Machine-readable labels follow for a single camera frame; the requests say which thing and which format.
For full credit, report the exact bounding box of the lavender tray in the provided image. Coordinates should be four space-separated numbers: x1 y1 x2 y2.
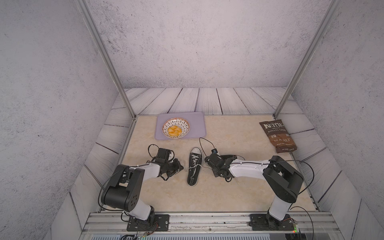
155 112 206 140

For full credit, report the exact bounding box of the aluminium frame post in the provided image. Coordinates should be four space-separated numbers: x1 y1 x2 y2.
76 0 136 119
273 0 341 119

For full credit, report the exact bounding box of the aluminium front rail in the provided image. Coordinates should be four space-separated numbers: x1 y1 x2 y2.
83 211 344 240

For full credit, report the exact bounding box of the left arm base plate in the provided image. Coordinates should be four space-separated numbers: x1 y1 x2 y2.
127 214 170 232

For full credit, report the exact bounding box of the black canvas sneaker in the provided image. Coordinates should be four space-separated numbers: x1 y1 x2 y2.
187 147 203 187

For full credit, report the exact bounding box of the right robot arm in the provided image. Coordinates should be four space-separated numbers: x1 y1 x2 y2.
205 154 304 222

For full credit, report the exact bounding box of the right aluminium frame post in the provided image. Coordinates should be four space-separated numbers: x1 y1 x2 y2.
273 0 341 119

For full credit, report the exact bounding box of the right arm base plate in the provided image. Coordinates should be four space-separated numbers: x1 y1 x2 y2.
249 213 297 232

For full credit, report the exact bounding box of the brown potato chips bag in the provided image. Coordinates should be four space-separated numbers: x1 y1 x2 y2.
260 120 297 153

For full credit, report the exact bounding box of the yellow bread roll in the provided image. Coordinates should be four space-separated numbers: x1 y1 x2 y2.
168 126 183 137

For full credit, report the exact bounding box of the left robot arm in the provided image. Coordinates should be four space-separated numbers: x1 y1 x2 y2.
101 148 184 225

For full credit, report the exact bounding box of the patterned ceramic bowl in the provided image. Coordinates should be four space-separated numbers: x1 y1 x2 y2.
162 117 191 139

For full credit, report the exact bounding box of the left aluminium frame post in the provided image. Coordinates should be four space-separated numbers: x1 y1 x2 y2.
76 0 136 119

